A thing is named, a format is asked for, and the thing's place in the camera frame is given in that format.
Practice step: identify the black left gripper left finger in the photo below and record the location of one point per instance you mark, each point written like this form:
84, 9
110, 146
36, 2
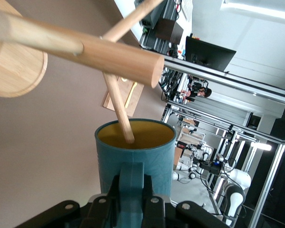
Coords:
97, 213

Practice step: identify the person with black cap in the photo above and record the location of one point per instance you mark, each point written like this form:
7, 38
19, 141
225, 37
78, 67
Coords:
204, 92

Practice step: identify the yellow plastic fork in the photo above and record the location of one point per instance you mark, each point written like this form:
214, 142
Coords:
130, 95

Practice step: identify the dark brown box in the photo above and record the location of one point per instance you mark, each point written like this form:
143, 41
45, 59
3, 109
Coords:
168, 31

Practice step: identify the black monitor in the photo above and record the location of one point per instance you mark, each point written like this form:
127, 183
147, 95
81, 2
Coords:
204, 54

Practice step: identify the wooden mug rack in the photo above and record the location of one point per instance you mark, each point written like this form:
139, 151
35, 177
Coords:
109, 54

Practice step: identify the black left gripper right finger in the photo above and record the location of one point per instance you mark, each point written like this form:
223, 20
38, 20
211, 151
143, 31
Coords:
156, 213

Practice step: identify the teal cup with yellow inside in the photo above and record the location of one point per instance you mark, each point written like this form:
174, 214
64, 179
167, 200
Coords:
152, 161

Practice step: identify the ceiling light panel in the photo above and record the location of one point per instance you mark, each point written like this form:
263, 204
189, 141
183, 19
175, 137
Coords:
259, 9

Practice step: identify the aluminium frame beam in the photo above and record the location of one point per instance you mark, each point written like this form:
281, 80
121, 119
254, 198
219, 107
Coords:
228, 76

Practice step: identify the grey equipment case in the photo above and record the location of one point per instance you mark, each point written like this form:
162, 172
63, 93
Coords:
154, 14

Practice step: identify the bamboo cutting board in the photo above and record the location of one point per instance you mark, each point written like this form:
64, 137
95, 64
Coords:
135, 99

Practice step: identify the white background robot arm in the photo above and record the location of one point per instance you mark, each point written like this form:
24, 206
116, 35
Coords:
237, 187

